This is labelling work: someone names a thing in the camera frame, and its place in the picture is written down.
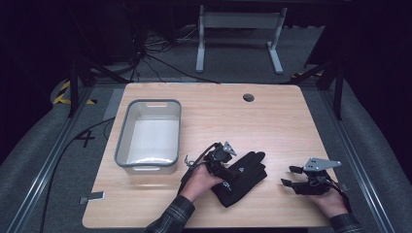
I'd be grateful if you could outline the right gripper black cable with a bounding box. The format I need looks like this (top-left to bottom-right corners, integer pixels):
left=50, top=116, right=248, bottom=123
left=324, top=178, right=353, bottom=214

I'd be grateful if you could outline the white metal stand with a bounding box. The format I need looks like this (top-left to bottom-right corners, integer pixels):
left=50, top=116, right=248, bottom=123
left=195, top=4, right=289, bottom=75

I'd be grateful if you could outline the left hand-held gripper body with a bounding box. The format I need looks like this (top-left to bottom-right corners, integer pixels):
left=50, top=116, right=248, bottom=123
left=203, top=141, right=238, bottom=175

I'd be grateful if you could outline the black tape floor mark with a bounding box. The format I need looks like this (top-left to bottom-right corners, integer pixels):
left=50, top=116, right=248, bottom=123
left=73, top=130, right=97, bottom=149

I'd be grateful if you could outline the grey tape piece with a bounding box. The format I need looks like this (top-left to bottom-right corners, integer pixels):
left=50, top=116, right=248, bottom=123
left=79, top=190, right=107, bottom=205

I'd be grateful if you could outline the person's right hand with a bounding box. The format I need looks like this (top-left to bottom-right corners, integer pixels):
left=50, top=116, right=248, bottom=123
left=312, top=186, right=350, bottom=219

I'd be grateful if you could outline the aluminium floor rail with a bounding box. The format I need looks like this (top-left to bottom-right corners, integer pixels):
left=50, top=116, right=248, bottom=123
left=318, top=86, right=396, bottom=233
left=5, top=86, right=95, bottom=233

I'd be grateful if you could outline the black floor cable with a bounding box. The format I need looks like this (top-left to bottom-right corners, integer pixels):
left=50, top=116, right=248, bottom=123
left=39, top=116, right=117, bottom=233

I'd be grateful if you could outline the grey plastic bin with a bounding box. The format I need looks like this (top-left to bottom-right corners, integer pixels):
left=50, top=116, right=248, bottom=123
left=114, top=98, right=183, bottom=176

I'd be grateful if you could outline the black metal frame leg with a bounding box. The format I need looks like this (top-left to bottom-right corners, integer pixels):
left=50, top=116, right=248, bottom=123
left=67, top=57, right=131, bottom=118
left=281, top=59, right=345, bottom=121

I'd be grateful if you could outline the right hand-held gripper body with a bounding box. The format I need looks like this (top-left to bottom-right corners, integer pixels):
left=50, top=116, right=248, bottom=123
left=299, top=156, right=342, bottom=196

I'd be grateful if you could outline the bundle of black cables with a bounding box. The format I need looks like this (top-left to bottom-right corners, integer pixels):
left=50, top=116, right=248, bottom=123
left=128, top=28, right=222, bottom=84

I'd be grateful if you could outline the person's left hand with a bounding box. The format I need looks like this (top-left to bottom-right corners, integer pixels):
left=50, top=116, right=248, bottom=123
left=179, top=163, right=224, bottom=204

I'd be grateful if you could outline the yellow black hazard tape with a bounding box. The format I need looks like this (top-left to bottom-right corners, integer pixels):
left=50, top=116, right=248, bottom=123
left=52, top=80, right=98, bottom=106

